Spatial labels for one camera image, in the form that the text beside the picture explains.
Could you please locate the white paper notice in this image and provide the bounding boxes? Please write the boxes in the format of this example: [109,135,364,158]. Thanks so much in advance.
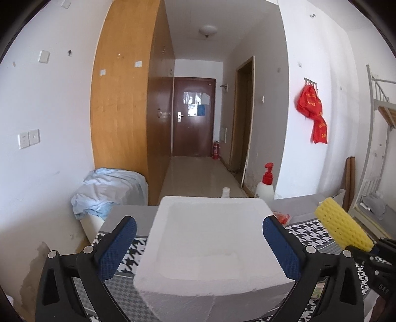
[183,92,210,116]

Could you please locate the wooden planks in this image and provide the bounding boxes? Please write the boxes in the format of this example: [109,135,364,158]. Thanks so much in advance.
[346,157,356,211]

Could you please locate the white metal bunk bed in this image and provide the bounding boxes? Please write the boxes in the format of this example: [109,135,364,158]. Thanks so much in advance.
[353,64,396,223]

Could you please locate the wooden door frame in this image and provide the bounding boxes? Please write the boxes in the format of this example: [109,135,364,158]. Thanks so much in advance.
[229,56,256,189]

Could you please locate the red plastic bag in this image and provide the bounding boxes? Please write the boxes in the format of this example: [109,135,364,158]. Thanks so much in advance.
[311,116,328,145]
[296,84,324,120]

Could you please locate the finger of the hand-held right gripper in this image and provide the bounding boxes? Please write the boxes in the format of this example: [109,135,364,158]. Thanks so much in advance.
[373,237,396,264]
[345,244,396,292]

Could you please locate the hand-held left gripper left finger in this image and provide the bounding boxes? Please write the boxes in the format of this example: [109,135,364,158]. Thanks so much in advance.
[35,216,137,322]

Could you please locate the white bottle with red pump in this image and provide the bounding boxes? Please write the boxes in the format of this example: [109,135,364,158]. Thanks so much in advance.
[255,162,275,199]

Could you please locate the ceiling lamp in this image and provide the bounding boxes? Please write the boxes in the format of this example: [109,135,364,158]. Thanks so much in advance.
[199,26,219,39]

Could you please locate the yellow sponge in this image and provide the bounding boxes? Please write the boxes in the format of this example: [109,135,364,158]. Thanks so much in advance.
[315,198,375,252]

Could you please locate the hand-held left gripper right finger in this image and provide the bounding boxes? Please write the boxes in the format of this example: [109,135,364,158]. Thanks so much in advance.
[262,216,364,322]

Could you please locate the grey pillow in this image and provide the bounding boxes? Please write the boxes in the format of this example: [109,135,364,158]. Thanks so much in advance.
[362,195,387,217]

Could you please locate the white foam box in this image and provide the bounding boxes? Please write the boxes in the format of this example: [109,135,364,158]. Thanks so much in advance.
[133,196,299,322]

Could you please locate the light blue cloth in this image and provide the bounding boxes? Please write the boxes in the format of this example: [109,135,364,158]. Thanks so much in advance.
[71,168,148,220]

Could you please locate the wooden wardrobe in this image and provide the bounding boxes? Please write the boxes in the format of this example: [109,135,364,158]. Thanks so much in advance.
[90,0,175,205]

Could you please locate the dark brown door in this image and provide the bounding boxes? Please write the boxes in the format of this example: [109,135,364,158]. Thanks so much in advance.
[172,77,216,158]

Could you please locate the houndstooth tablecloth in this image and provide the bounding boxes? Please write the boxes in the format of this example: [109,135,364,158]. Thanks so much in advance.
[71,189,384,322]

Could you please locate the white container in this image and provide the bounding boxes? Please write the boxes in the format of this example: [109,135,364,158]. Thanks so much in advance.
[80,214,106,245]

